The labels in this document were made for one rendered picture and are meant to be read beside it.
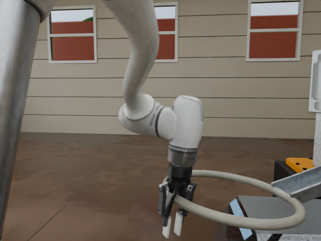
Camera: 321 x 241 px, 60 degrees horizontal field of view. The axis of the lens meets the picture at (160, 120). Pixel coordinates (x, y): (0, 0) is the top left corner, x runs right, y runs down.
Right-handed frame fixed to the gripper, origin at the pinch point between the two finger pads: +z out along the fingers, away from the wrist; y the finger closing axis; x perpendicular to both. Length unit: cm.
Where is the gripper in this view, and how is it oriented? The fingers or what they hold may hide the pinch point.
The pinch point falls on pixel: (172, 225)
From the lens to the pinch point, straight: 95.2
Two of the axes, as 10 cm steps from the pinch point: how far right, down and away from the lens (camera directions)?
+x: -4.8, -1.5, 8.6
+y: 8.7, 0.6, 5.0
